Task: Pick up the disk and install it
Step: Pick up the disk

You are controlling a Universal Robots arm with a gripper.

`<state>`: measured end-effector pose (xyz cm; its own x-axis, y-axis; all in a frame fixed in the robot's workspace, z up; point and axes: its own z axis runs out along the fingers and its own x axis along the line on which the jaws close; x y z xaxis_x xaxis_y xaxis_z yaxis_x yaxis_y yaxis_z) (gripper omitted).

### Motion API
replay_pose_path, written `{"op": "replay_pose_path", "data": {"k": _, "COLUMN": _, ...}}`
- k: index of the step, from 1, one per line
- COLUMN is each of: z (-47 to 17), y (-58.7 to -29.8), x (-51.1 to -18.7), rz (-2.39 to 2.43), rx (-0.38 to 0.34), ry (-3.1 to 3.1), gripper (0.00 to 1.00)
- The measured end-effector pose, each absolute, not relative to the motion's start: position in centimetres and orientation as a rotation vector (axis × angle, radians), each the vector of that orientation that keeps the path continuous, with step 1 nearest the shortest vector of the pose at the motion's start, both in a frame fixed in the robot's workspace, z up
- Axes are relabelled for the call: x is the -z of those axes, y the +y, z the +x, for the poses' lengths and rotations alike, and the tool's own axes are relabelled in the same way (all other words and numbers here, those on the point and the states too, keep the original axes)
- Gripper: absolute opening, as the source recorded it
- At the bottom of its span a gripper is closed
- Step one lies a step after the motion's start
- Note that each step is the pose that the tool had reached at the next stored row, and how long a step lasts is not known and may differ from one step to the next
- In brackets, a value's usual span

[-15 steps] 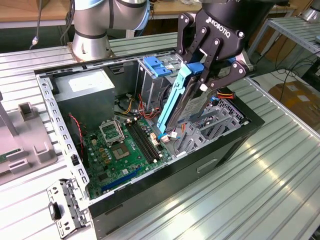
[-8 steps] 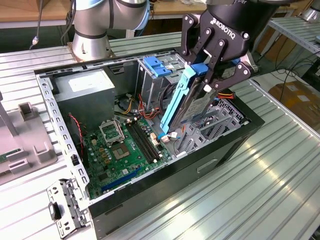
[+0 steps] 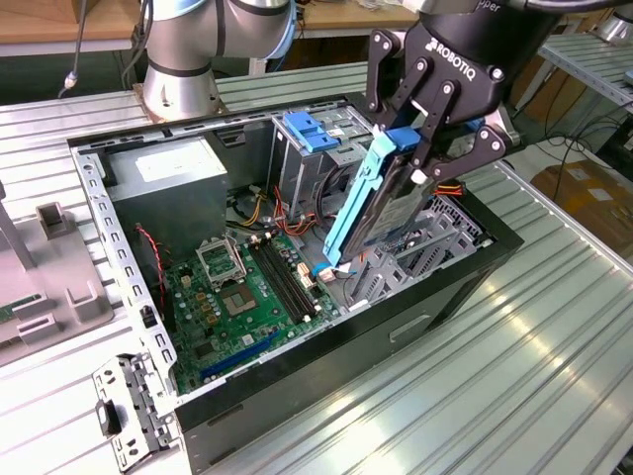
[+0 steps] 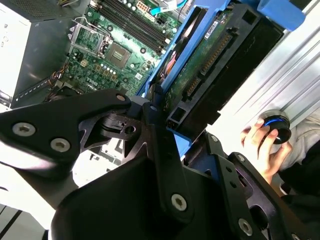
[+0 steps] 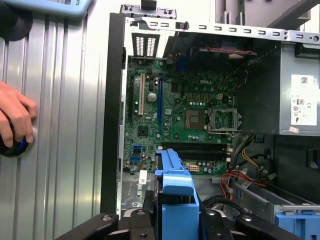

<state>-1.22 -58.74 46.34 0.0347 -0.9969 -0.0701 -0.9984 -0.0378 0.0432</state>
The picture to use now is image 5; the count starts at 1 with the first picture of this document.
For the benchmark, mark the black PC case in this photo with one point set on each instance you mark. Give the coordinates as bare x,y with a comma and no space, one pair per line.
115,100

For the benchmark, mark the CPU socket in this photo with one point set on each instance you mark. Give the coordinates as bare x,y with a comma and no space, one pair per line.
195,119

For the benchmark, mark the short black expansion slot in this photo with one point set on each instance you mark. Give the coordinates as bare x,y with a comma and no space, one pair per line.
151,84

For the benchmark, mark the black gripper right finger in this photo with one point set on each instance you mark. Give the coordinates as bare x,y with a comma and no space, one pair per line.
212,225

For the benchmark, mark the green motherboard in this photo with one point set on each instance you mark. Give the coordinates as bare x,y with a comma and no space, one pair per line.
150,120

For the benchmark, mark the black plastic latch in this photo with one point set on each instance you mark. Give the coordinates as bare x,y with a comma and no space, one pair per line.
148,4

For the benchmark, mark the white expansion slot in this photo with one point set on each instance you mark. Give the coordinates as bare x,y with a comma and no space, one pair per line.
141,95

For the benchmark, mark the black RAM slot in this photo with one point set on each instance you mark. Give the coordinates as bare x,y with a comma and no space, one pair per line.
207,159
195,144
195,149
200,154

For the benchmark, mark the black square chipset chip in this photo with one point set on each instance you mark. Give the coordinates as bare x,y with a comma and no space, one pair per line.
142,131

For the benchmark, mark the person's hand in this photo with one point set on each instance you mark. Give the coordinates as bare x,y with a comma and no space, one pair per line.
15,112

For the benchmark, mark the metal socket cover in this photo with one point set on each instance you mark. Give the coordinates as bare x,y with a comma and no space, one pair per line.
223,110

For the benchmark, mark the blue expansion slot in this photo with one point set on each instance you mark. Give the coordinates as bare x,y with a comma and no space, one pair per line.
160,105

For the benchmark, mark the hinged metal card bracket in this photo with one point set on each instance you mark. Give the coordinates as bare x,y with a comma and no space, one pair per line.
150,15

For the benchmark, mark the silver coin battery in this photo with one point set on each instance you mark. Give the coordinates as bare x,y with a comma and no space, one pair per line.
151,97

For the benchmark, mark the grey power supply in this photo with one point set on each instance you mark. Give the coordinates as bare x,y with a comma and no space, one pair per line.
285,87

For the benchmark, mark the hard disk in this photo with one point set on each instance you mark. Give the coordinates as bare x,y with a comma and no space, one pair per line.
178,220

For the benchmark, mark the black round stand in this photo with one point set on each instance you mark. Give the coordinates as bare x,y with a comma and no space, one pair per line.
15,25

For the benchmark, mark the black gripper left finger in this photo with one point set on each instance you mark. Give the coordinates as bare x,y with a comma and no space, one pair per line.
140,225

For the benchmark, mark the grey metal drive cage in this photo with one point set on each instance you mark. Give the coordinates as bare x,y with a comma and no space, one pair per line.
262,200

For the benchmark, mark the long black expansion slot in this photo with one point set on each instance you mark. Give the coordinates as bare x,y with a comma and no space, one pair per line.
131,100

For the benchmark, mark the blue plastic drive latch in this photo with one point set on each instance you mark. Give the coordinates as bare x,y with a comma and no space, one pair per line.
297,225

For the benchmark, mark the pale blue teach pendant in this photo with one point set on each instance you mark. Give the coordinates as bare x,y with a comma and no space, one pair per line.
50,7

